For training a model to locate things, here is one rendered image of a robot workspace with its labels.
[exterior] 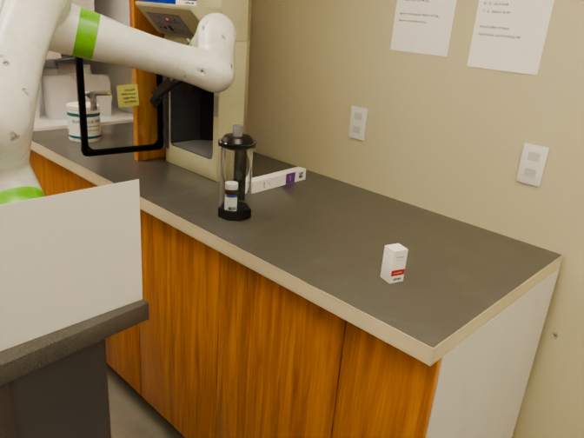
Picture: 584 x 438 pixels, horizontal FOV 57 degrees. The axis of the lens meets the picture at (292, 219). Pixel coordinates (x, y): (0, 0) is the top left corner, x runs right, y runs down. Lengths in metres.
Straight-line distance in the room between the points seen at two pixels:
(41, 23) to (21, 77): 0.15
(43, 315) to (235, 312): 0.62
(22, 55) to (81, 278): 0.41
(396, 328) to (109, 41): 0.94
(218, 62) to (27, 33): 0.51
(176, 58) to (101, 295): 0.65
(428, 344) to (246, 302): 0.57
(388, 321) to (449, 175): 0.78
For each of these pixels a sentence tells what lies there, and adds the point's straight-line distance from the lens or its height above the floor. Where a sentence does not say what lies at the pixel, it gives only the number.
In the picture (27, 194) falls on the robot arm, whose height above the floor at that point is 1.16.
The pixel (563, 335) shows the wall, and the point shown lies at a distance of 1.80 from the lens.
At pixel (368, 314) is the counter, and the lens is 1.15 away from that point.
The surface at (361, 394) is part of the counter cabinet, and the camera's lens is 1.30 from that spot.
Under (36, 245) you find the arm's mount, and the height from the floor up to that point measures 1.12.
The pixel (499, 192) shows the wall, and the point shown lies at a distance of 1.74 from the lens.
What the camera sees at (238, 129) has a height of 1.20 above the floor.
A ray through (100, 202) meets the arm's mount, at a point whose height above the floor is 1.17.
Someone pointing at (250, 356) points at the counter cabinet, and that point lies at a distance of 1.55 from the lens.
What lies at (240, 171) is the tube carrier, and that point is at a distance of 1.52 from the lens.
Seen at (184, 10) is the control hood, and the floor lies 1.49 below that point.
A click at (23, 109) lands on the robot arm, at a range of 1.04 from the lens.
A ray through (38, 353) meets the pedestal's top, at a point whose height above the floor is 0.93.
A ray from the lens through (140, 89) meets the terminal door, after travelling 2.04.
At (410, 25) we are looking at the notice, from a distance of 1.86.
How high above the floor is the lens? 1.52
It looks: 21 degrees down
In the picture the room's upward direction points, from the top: 5 degrees clockwise
